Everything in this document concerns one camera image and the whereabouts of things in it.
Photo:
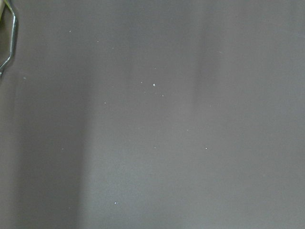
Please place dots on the bamboo cutting board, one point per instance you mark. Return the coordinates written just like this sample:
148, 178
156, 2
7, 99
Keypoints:
13, 34

